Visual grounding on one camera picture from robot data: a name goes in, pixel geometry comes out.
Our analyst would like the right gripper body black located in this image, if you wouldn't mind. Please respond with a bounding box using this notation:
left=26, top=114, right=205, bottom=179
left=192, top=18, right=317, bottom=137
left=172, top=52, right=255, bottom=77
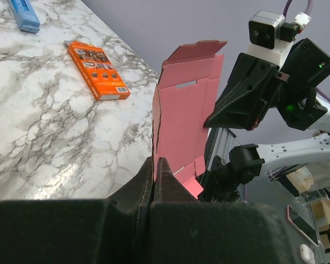
left=225, top=38, right=330, bottom=131

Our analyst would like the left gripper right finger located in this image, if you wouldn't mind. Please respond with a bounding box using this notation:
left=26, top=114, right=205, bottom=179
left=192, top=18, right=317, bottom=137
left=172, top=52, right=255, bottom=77
left=147, top=158, right=295, bottom=263

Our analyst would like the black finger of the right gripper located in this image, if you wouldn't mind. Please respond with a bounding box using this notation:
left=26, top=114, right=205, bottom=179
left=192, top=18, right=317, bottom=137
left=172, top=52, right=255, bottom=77
left=204, top=53, right=281, bottom=129

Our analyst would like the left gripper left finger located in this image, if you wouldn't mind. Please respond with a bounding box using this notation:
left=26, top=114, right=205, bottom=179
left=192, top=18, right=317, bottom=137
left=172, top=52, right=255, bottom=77
left=0, top=158, right=153, bottom=263

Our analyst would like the pink paper box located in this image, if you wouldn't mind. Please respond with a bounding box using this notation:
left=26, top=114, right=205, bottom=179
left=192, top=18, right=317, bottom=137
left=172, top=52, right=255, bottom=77
left=152, top=40, right=226, bottom=198

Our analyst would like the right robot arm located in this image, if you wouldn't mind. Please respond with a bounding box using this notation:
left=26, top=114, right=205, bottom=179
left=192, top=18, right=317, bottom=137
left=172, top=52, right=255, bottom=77
left=199, top=38, right=330, bottom=202

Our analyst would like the orange product box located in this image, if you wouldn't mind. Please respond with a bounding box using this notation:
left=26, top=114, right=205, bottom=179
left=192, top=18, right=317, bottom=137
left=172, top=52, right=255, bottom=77
left=64, top=41, right=130, bottom=101

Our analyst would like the blue small box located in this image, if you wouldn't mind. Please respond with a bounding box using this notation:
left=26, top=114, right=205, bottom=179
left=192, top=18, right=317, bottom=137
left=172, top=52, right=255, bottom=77
left=7, top=0, right=40, bottom=34

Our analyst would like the pink phone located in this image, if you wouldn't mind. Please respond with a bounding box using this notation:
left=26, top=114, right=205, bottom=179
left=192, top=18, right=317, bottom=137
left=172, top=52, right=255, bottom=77
left=286, top=205, right=319, bottom=247

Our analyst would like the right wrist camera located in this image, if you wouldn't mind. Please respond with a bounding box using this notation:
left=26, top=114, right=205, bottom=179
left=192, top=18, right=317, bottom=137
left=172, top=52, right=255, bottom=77
left=247, top=10, right=300, bottom=64

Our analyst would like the aluminium frame rail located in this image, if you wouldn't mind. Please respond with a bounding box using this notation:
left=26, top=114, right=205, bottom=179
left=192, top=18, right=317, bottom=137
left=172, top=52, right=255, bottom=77
left=204, top=128, right=239, bottom=171

